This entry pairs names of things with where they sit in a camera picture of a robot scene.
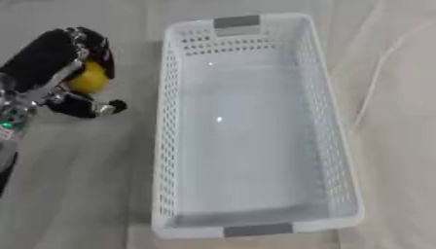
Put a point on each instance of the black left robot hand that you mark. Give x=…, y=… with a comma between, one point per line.
x=40, y=60

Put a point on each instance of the yellow toy lemon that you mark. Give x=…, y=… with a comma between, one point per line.
x=88, y=78

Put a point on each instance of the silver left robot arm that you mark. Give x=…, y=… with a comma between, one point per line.
x=10, y=123

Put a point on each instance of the white perforated plastic basket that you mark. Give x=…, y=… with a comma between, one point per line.
x=250, y=129

